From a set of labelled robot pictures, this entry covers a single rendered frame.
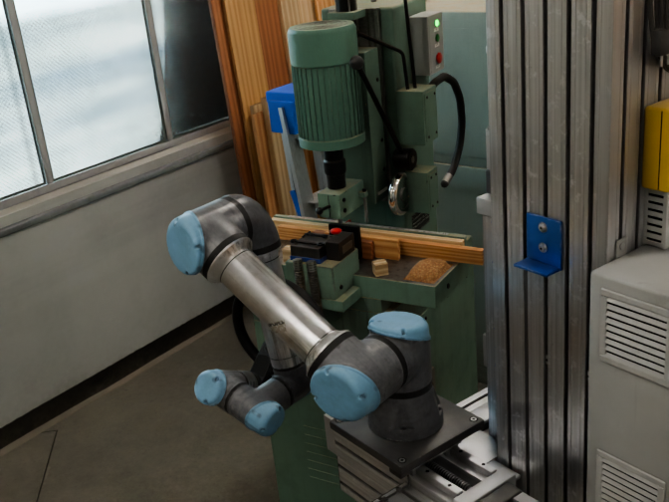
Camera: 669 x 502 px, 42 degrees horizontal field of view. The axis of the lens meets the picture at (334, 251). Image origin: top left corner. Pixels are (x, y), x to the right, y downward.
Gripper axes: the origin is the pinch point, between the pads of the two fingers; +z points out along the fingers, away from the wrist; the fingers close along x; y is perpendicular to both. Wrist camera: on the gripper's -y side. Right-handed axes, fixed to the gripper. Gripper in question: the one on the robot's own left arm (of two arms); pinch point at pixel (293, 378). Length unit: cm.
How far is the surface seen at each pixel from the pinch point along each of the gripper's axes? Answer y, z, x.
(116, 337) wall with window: 7, 89, -140
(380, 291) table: -25.1, 13.2, 13.4
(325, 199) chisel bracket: -47.2, 13.9, -7.7
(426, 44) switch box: -94, 24, 10
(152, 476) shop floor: 49, 58, -84
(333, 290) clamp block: -23.2, 3.4, 5.1
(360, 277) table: -27.8, 11.7, 7.9
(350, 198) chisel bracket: -49, 20, -3
